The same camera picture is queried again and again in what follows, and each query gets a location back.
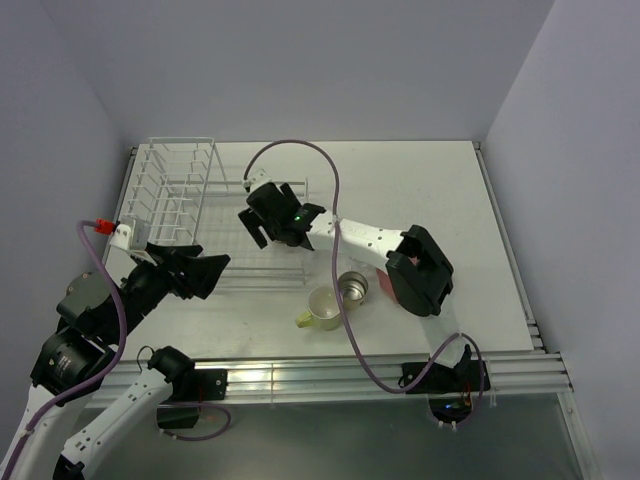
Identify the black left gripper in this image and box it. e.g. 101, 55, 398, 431
106, 239, 229, 341

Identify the yellow-green mug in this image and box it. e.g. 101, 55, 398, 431
295, 286, 342, 331

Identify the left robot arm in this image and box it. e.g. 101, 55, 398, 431
1, 244, 230, 479

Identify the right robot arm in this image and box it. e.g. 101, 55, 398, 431
238, 178, 454, 319

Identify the clear drinking glass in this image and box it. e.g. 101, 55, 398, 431
349, 257, 376, 277

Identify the small steel cup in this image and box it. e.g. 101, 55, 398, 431
338, 271, 369, 310

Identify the pink dotted plate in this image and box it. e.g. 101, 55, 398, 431
376, 269, 398, 304

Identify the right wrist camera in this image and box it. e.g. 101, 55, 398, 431
242, 169, 273, 193

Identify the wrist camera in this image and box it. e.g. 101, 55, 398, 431
242, 169, 273, 193
109, 215, 151, 259

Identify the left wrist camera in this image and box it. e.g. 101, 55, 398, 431
109, 215, 151, 259

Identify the white wire dish rack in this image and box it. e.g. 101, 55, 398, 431
119, 137, 309, 290

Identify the aluminium rail frame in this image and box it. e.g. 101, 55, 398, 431
92, 141, 572, 408

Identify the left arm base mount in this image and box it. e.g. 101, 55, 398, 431
156, 369, 228, 430

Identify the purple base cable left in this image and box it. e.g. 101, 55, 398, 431
159, 399, 231, 442

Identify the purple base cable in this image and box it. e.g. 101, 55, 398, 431
159, 399, 231, 442
434, 384, 496, 431

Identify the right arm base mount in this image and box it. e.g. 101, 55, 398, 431
407, 359, 491, 423

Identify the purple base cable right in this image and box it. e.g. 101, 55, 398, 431
434, 384, 496, 431

